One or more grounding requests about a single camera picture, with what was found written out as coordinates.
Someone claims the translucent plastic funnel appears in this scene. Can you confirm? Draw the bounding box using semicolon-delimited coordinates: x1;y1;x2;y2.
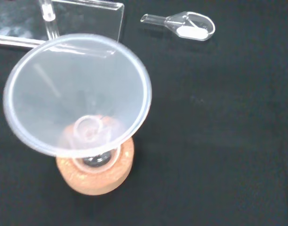
2;32;152;159

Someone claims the clear acrylic funnel stand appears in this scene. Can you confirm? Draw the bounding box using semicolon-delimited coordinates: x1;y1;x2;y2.
0;0;125;59

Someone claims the small round-bottom glass flask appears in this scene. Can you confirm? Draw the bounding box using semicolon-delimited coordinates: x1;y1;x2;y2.
56;115;126;174

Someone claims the black bench cloth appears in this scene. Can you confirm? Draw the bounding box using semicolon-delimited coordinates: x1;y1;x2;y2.
0;0;288;226

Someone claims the white powder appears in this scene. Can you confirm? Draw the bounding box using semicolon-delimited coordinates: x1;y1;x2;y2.
176;26;209;40

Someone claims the cork ring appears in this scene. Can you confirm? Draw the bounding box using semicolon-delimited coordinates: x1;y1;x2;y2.
56;117;135;195

